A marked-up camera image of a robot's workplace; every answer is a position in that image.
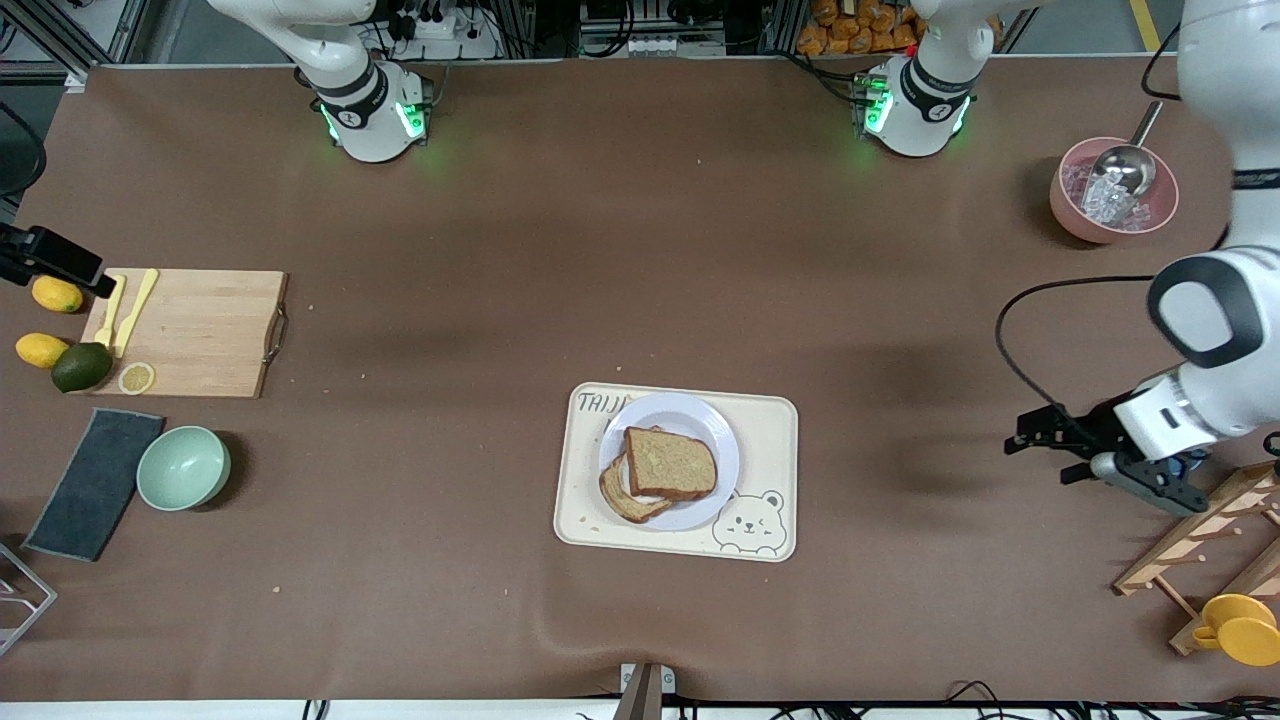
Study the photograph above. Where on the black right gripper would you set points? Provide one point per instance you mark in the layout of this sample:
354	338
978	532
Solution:
40	254

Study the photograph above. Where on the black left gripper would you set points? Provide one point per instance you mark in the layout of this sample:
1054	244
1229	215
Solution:
1096	432

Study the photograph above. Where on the white round plate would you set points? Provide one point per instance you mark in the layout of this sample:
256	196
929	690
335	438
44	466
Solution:
700	415

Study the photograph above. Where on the plain brown bread slice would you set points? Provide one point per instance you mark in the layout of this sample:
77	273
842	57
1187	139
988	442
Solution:
672	462

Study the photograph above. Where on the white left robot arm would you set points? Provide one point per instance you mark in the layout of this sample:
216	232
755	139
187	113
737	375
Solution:
1220	310

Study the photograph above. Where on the yellow plastic fork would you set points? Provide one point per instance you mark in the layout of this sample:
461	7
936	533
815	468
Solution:
108	325

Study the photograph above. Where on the yellow plastic knife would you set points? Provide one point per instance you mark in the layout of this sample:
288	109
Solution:
135	315

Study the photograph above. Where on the yellow lemon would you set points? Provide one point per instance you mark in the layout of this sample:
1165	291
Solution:
57	295
42	350

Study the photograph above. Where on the green avocado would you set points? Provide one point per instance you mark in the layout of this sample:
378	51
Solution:
82	367

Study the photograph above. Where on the lemon slice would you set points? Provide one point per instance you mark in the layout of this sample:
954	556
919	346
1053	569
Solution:
137	378

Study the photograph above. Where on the wooden cutting board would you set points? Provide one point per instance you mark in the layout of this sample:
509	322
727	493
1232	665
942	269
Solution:
210	330

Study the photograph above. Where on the wooden dish rack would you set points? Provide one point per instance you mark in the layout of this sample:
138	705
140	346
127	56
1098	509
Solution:
1200	540

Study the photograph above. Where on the mint green bowl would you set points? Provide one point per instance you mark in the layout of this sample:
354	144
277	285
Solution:
183	468

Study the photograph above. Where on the dark grey cloth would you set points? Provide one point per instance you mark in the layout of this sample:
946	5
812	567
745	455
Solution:
90	490

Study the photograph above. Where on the pink bowl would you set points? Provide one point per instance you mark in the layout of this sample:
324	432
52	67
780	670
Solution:
1070	215

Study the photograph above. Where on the clear ice cubes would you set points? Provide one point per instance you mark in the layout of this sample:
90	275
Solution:
1105	205

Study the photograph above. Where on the metal scoop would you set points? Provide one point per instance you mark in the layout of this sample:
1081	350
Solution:
1125	168

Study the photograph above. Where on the yellow cup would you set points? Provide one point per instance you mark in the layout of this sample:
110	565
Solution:
1240	630

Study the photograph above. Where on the brown table cover mat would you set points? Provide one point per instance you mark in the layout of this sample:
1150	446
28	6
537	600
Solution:
500	250

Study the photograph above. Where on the white power strip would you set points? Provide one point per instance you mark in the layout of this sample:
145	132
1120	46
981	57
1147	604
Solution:
445	35

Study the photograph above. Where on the orange snack packets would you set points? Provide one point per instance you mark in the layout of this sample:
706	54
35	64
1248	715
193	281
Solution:
850	30

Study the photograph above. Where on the cream bear print tray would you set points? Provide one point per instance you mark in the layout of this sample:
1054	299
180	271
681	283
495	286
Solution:
590	520

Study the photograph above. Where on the grey metal bracket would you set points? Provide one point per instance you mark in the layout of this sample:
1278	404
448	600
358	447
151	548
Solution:
645	690

